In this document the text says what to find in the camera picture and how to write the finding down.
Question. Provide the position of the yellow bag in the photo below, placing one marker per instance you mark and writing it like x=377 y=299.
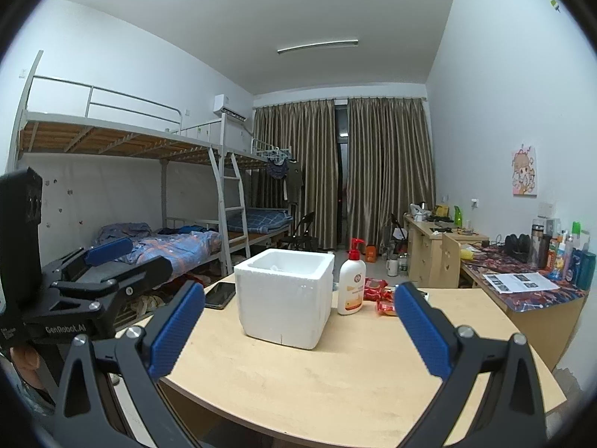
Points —
x=442 y=210

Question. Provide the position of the ceiling tube light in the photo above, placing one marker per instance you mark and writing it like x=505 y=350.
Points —
x=317 y=45

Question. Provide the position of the yellow sponge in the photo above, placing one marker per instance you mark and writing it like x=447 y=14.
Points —
x=467 y=253

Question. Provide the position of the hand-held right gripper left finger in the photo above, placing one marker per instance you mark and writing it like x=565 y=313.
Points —
x=177 y=331

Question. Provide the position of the brown curtain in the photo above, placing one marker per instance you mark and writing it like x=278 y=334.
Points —
x=298 y=172
x=392 y=172

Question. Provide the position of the blue plaid bedding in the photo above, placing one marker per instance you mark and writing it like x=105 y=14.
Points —
x=266 y=219

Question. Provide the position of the wooden chair with smiley cutout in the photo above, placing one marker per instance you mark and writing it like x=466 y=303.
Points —
x=451 y=261

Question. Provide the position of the black headphones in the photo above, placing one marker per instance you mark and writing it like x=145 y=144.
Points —
x=517 y=245

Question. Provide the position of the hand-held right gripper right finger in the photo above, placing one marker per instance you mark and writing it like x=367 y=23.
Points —
x=419 y=331

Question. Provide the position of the large white wall socket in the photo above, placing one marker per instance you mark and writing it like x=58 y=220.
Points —
x=547 y=210

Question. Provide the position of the white foam box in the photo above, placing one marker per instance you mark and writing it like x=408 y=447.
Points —
x=280 y=308

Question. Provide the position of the white and blue packet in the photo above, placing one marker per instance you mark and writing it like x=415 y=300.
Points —
x=423 y=295

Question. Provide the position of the white metal bunk bed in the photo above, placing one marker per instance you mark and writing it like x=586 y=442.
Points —
x=93 y=137
x=247 y=161

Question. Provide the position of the row of toiletry bottles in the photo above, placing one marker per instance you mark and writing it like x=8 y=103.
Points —
x=573 y=261

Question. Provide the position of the black folding chair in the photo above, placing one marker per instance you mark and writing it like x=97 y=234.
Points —
x=305 y=224

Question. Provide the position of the orange container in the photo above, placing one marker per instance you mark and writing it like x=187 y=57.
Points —
x=371 y=254

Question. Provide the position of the white air conditioner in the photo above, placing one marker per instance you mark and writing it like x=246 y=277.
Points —
x=221 y=103

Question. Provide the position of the person's left hand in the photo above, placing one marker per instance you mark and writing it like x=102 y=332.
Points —
x=25 y=359

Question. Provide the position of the orange-red snack packet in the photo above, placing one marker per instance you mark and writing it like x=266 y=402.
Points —
x=387 y=308

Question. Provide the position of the black smartphone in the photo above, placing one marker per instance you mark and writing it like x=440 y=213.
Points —
x=220 y=295

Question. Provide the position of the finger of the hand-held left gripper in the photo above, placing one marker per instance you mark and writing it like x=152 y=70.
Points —
x=144 y=273
x=109 y=249

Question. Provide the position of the wooden desk with patterned cover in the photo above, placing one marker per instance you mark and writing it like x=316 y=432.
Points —
x=536 y=326

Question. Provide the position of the printed paper sheet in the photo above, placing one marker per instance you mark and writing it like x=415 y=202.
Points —
x=520 y=282

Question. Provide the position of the blue patterned quilt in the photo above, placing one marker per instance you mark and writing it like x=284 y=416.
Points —
x=186 y=245

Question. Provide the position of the cartoon wall poster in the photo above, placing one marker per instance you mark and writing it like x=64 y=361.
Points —
x=524 y=170

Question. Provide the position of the hanging dark clothes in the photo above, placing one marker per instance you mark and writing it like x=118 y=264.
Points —
x=294 y=182

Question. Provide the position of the white bunk bed ladder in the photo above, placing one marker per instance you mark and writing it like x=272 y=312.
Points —
x=234 y=208

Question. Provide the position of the white lotion pump bottle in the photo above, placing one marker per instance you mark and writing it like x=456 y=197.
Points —
x=350 y=294

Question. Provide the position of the white mug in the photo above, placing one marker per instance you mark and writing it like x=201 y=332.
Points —
x=392 y=268

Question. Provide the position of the light wooden drawer desk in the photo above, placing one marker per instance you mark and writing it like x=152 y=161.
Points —
x=422 y=252

